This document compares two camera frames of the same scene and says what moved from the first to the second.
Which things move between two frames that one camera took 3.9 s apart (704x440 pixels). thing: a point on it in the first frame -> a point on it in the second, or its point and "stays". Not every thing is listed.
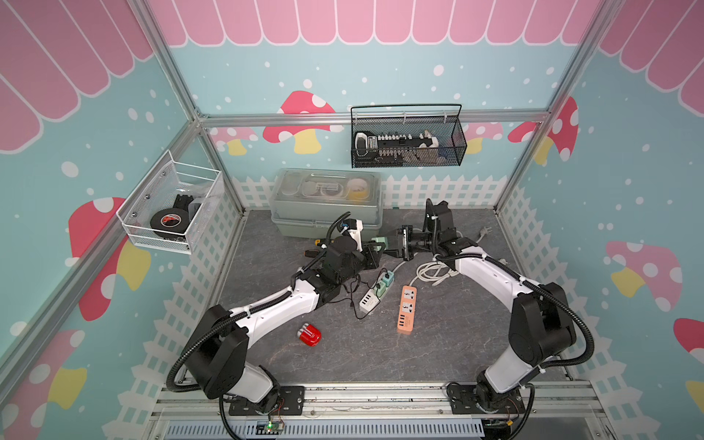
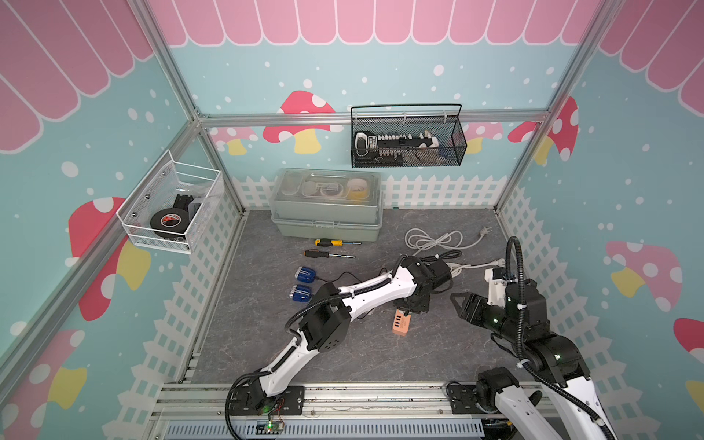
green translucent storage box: x=305 y=202 stays
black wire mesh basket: x=407 y=136 stays
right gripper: x=403 y=235 -> x=475 y=312
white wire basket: x=174 y=206 stays
